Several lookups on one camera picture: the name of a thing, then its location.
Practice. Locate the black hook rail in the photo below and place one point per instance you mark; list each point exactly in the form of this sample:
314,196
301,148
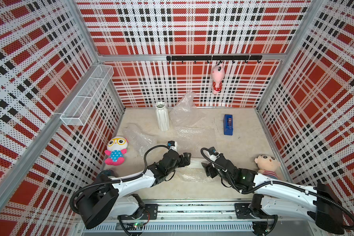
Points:
207,58

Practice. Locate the clear wall shelf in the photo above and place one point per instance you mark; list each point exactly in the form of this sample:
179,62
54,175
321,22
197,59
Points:
79,110

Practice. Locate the crumpled bubble wrap pile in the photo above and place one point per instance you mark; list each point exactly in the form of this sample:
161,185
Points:
186,113

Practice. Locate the doll head plush toy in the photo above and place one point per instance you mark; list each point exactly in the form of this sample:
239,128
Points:
267,165

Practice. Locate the owl plush toy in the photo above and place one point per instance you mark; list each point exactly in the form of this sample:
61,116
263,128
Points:
116,149

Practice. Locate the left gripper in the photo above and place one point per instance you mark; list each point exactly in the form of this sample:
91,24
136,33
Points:
187,160

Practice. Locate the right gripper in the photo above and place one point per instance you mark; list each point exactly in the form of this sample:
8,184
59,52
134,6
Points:
209,169

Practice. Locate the teal alarm clock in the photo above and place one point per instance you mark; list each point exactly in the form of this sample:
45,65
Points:
106,175

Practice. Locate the metal base rail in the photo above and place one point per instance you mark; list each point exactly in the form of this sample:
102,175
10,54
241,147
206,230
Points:
213,218

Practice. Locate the tall white ribbed vase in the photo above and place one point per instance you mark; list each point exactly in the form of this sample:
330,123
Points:
162,116

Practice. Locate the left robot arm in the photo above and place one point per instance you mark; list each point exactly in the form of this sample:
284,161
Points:
109,196

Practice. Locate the blue box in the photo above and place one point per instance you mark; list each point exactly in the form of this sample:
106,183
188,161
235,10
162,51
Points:
228,125

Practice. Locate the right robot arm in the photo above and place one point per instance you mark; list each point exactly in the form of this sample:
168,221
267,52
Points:
274,197

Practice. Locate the pink hanging plush toy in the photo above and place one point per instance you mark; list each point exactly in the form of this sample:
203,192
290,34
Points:
217,76

